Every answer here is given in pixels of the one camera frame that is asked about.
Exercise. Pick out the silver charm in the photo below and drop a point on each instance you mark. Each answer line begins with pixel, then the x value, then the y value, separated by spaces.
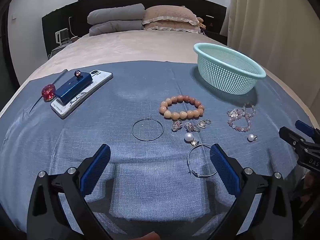
pixel 191 127
pixel 176 125

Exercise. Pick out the mint green plastic basket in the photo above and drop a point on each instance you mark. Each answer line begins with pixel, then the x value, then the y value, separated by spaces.
pixel 225 77

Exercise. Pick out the beige bed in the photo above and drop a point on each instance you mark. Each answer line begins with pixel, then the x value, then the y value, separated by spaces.
pixel 137 47

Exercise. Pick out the silver hoop earring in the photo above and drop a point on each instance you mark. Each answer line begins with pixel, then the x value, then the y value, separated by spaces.
pixel 201 175
pixel 132 129

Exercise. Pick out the white patterned phone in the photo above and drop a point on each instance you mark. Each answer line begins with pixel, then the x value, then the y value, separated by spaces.
pixel 100 77

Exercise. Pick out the red gem ornament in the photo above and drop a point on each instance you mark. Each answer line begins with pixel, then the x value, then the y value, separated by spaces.
pixel 48 91

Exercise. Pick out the blue cloth mat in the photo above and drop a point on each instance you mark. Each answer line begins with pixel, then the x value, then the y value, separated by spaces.
pixel 125 105

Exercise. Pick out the brown plush toy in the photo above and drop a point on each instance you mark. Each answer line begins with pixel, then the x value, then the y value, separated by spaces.
pixel 201 23

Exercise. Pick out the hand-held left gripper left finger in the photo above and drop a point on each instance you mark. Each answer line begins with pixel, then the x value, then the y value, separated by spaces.
pixel 97 170

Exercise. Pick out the beige frilled pillow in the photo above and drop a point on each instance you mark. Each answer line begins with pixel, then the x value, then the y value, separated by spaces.
pixel 170 28
pixel 170 13

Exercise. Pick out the person's right forearm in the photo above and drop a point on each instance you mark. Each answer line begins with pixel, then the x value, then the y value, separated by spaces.
pixel 308 192

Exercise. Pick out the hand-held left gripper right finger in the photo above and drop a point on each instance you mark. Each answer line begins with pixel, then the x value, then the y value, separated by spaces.
pixel 225 170

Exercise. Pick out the black headboard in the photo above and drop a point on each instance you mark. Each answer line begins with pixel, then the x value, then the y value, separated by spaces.
pixel 62 17

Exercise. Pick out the grey pillow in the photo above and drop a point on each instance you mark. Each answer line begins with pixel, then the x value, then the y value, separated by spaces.
pixel 115 28
pixel 115 12

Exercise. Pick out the white bedside device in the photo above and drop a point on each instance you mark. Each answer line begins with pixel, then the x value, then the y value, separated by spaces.
pixel 62 36

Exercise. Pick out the person's left hand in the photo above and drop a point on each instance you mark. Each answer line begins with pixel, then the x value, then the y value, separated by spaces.
pixel 148 236

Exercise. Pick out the blue metallic box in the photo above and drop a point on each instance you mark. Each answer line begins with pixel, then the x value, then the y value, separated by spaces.
pixel 72 85

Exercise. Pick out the round gold charm earring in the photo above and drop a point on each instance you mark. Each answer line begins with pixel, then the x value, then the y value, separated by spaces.
pixel 203 123

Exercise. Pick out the cream curtain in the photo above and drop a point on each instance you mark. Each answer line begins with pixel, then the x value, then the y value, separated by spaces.
pixel 275 30

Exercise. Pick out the pearl earring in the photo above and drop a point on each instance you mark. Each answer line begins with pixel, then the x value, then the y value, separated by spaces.
pixel 250 137
pixel 188 137

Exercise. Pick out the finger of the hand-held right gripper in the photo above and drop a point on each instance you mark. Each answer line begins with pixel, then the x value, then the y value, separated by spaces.
pixel 291 136
pixel 303 127

